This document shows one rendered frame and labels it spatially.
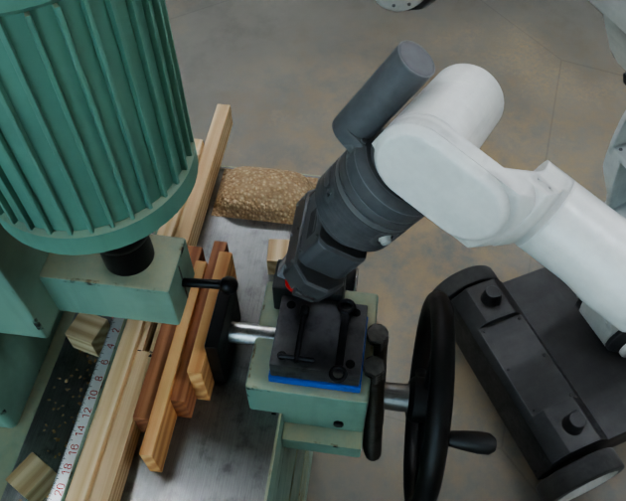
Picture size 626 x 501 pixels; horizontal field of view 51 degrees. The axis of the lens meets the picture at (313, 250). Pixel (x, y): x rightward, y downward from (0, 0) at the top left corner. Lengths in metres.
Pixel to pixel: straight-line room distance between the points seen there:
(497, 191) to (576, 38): 2.46
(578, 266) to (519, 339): 1.18
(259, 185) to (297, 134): 1.41
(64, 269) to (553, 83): 2.20
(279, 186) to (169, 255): 0.27
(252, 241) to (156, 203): 0.38
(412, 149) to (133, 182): 0.21
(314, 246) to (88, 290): 0.25
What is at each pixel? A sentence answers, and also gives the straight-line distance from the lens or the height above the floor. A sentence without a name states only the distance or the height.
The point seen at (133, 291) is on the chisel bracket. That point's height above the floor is 1.06.
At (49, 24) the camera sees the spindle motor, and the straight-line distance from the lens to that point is 0.41.
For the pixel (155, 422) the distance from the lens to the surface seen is 0.73.
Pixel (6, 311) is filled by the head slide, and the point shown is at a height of 1.05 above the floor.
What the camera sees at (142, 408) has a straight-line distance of 0.76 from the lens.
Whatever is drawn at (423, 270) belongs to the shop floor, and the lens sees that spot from 1.98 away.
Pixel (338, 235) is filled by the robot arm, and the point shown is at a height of 1.17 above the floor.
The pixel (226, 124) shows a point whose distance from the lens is 1.01.
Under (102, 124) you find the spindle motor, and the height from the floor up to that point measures 1.32.
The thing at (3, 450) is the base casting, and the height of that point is 0.80.
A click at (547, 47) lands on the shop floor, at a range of 2.83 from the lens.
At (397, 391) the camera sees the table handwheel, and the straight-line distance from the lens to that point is 0.87.
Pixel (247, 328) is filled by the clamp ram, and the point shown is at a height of 0.96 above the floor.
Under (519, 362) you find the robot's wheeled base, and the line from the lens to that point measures 1.67.
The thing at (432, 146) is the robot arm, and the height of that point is 1.29.
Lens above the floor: 1.62
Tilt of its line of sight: 55 degrees down
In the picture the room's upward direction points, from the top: straight up
